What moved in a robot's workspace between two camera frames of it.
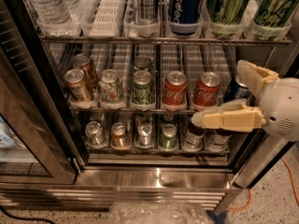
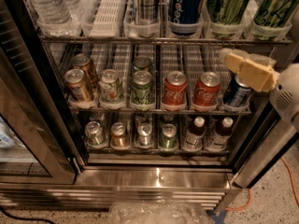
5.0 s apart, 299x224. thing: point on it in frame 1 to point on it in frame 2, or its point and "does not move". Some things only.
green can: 277,5 does not move
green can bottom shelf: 168,141 does not move
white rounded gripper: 281,107 to 286,92
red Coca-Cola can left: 175,91 does not move
